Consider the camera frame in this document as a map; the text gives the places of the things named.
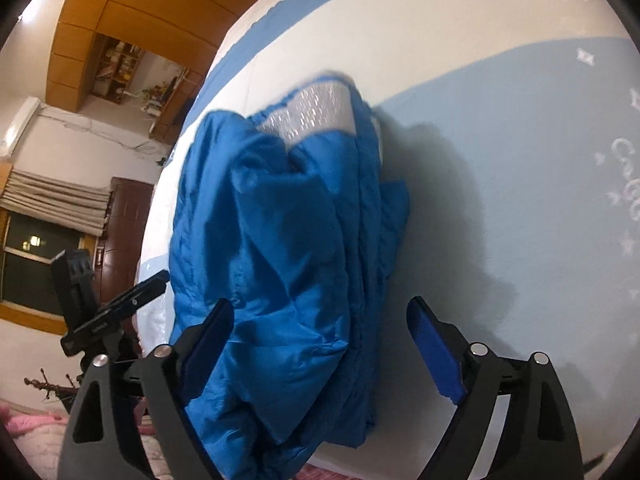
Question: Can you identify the blue puffer jacket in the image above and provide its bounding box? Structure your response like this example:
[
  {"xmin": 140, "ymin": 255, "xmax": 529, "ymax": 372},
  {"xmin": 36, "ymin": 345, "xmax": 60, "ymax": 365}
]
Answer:
[{"xmin": 168, "ymin": 76, "xmax": 409, "ymax": 479}]

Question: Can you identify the dark wooden door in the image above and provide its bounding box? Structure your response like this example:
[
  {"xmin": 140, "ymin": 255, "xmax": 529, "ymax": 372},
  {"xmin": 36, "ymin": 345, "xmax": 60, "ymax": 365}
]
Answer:
[{"xmin": 94, "ymin": 175, "xmax": 155, "ymax": 351}]

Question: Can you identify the pink floral quilt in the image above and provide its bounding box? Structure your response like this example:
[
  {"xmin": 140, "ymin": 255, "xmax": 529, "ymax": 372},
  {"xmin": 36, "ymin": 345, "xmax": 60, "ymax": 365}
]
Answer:
[{"xmin": 0, "ymin": 398, "xmax": 352, "ymax": 480}]

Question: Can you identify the window with blind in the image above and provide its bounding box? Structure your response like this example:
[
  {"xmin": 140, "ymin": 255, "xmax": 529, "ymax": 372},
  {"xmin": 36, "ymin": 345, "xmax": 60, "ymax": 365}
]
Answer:
[{"xmin": 1, "ymin": 162, "xmax": 111, "ymax": 335}]

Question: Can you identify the white air conditioner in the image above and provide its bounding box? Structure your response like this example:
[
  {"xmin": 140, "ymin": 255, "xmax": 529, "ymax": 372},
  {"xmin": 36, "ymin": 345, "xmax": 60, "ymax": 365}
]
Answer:
[{"xmin": 0, "ymin": 96, "xmax": 41, "ymax": 159}]

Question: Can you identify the blue and white bedsheet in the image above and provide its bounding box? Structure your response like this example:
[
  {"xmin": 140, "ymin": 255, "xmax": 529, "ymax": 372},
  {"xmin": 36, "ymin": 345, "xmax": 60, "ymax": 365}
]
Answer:
[{"xmin": 138, "ymin": 0, "xmax": 639, "ymax": 479}]

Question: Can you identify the wooden wardrobe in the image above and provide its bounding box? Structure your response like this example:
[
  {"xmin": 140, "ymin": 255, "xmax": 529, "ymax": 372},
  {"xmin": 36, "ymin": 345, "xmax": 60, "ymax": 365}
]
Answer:
[{"xmin": 46, "ymin": 0, "xmax": 257, "ymax": 144}]

